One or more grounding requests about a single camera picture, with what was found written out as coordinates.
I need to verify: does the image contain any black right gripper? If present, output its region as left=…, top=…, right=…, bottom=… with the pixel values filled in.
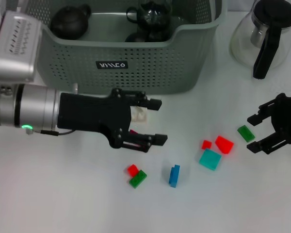
left=246, top=92, right=291, bottom=155

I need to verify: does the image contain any grey-green perforated storage bin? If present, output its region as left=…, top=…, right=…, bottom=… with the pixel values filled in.
left=0, top=0, right=228, bottom=95

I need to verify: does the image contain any white toy block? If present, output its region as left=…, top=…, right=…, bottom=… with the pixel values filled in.
left=130, top=105, right=148, bottom=122

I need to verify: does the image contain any red slope toy block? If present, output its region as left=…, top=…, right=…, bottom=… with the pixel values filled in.
left=215, top=135, right=235, bottom=155

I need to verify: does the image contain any glass carafe black handle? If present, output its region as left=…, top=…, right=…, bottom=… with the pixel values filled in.
left=229, top=0, right=291, bottom=80

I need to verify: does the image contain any left arm cable with plug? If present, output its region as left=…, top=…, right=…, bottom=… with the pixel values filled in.
left=25, top=127, right=76, bottom=136

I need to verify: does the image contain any dark clay teapot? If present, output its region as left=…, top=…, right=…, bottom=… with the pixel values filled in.
left=50, top=3, right=92, bottom=39

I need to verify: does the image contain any teal square toy block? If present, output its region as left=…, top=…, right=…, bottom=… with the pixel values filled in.
left=198, top=148, right=222, bottom=172

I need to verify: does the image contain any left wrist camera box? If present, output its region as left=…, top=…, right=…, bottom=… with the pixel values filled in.
left=0, top=11, right=44, bottom=83

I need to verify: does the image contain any blue toy block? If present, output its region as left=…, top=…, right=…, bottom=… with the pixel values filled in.
left=168, top=164, right=181, bottom=188

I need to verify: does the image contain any green rectangular toy block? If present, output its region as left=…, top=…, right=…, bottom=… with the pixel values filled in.
left=129, top=169, right=148, bottom=189
left=237, top=125, right=256, bottom=143

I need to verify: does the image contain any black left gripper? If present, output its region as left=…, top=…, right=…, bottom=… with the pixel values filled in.
left=57, top=87, right=168, bottom=154

